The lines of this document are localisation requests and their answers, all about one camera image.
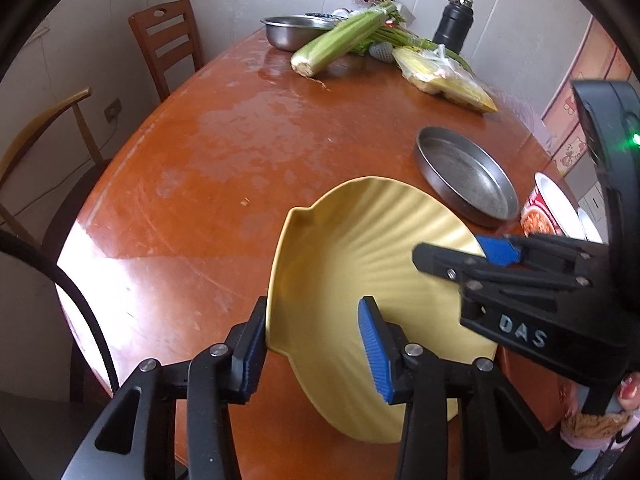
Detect red instant noodle bowl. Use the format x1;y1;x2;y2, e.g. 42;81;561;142
520;172;586;240

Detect shallow round metal pan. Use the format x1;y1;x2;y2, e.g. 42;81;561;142
414;127;520;229

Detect yellow shell-shaped plate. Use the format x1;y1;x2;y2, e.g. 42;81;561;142
267;177;497;443

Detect stainless steel bowl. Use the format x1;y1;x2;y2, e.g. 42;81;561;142
260;15;337;52

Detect person's hand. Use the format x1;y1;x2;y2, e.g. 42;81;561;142
560;372;640;421

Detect bagged yellow corn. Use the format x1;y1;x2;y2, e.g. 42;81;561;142
393;46;498;114

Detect pink hello kitty screen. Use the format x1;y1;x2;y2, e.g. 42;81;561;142
542;18;632;176

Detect black thermos bottle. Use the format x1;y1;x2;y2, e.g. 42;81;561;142
433;0;474;54

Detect dark green vegetable stalks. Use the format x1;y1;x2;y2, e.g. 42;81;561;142
351;22;474;73

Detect light green celery bunch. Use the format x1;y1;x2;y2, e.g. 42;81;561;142
290;1;405;78

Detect curved-back wooden chair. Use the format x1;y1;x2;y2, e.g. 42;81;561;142
1;87;110;257

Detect brown wooden slat chair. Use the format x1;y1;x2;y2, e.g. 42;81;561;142
128;0;204;102

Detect black camera cable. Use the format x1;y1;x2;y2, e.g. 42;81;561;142
0;228;122;395

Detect wall power socket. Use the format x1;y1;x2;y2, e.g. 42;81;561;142
103;98;122;124

